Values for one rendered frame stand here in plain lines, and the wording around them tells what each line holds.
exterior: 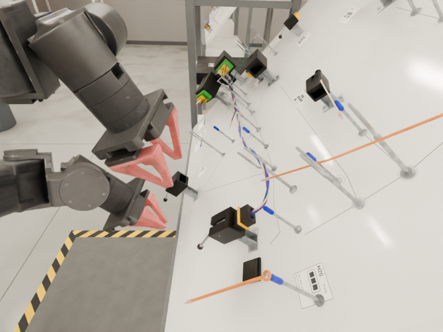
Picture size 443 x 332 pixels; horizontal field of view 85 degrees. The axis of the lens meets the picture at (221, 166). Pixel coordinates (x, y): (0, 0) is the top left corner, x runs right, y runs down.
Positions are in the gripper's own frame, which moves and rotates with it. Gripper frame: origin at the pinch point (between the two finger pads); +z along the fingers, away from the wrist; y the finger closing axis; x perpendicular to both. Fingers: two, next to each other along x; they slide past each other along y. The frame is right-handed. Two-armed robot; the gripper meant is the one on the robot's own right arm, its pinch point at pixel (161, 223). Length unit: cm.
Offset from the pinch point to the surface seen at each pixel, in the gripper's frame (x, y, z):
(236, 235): -13.8, -2.9, 6.7
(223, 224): -13.1, -2.0, 3.9
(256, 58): -21, 51, 2
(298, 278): -22.5, -9.8, 11.3
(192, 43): 7, 90, -8
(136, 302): 102, 9, 63
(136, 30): 347, 675, -44
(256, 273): -14.6, -7.9, 11.7
